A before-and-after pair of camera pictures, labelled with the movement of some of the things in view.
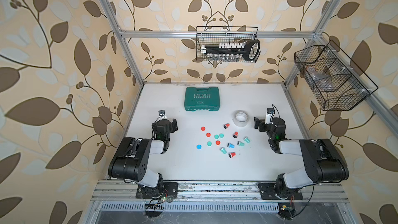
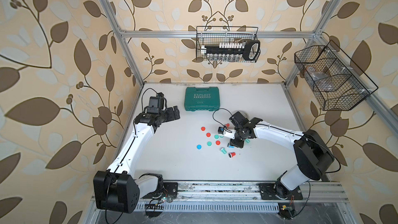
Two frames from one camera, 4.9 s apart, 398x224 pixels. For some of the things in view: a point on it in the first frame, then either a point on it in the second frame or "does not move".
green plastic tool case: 201,98 does not move
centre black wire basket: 224,44 does not move
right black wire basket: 339,83 does not move
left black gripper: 172,126 → 170,116
